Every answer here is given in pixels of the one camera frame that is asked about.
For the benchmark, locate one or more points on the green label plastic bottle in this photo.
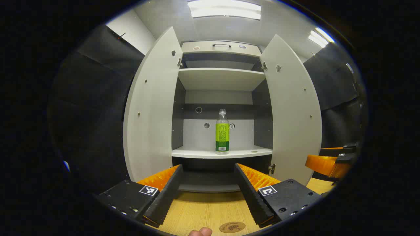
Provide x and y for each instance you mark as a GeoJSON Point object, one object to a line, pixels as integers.
{"type": "Point", "coordinates": [222, 134]}

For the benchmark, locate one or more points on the black backdrop cloth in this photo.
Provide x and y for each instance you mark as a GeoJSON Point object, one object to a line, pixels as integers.
{"type": "Point", "coordinates": [95, 114]}

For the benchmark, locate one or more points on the large ceiling light panel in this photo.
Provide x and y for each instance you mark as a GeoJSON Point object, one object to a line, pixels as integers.
{"type": "Point", "coordinates": [224, 9]}

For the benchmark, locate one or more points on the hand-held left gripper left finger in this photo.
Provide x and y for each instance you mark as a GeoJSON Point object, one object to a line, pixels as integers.
{"type": "Point", "coordinates": [165, 200]}

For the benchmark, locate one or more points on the small ceiling light panel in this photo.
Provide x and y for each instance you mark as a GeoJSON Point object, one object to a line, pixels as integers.
{"type": "Point", "coordinates": [320, 37]}

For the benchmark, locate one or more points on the round wooden coaster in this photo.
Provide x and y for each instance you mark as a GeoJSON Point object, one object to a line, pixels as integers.
{"type": "Point", "coordinates": [232, 227]}

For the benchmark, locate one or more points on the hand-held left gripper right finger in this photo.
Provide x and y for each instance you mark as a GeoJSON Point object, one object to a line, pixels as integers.
{"type": "Point", "coordinates": [251, 196]}

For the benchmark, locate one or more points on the grey cabinet drawer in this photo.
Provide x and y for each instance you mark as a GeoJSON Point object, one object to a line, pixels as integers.
{"type": "Point", "coordinates": [229, 49]}

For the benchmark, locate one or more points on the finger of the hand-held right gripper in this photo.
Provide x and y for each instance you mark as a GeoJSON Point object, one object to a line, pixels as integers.
{"type": "Point", "coordinates": [331, 152]}
{"type": "Point", "coordinates": [323, 165]}

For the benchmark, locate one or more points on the grey cabinet door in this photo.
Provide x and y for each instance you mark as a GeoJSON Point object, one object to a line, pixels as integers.
{"type": "Point", "coordinates": [292, 124]}
{"type": "Point", "coordinates": [151, 114]}

